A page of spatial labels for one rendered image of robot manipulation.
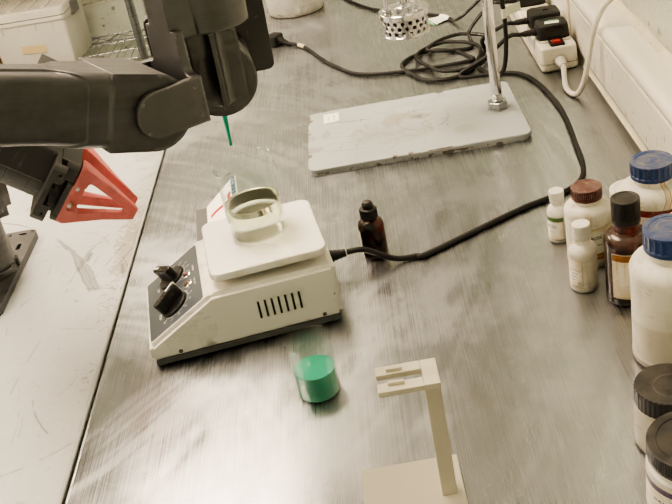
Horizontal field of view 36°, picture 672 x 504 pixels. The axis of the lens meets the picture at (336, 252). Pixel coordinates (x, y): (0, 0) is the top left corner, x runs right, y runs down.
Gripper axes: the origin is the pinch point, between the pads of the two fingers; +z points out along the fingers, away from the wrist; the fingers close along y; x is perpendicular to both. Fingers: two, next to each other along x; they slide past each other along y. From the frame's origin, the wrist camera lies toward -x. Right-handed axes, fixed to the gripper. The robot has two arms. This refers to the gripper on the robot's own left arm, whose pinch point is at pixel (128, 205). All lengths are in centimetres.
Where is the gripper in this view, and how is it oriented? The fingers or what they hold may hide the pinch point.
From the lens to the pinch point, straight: 110.8
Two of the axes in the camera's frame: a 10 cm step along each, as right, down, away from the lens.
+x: -5.0, 8.0, 3.3
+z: 8.5, 3.7, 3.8
